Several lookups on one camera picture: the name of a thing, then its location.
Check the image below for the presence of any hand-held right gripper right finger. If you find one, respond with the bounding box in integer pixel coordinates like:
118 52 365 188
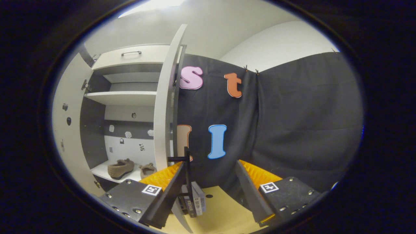
235 159 322 228

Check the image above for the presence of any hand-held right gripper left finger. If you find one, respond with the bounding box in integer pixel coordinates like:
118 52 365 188
99 162 186 229

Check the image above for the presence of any brown fuzzy shoe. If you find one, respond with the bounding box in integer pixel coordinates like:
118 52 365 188
140 162 157 179
108 159 135 179

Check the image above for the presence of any white cabinet door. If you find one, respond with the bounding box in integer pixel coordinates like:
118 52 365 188
52 52 106 197
153 24 194 234

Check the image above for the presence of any white shoe cabinet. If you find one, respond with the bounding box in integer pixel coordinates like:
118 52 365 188
80 44 182 192

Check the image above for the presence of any white cabinet shelf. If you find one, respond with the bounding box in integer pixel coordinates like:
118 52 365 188
84 91 158 106

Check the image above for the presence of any white cabinet drawer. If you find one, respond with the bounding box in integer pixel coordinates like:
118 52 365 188
92 45 171 70

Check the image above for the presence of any small dark box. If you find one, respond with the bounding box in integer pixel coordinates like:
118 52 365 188
180 181 207 217

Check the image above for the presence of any black backdrop cloth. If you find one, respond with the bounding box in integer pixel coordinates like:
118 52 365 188
175 52 364 195

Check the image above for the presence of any black door handle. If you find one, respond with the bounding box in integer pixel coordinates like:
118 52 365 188
167 146 194 218

